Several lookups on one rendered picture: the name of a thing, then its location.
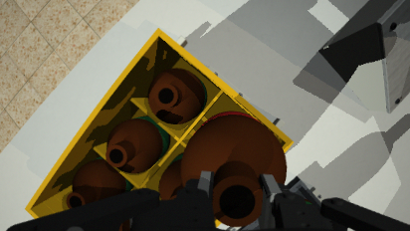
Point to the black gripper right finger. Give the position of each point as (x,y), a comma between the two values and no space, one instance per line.
(284,209)

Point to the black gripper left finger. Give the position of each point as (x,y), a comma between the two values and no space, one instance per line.
(192,210)

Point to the yellow crate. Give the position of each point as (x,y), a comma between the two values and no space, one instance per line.
(127,99)

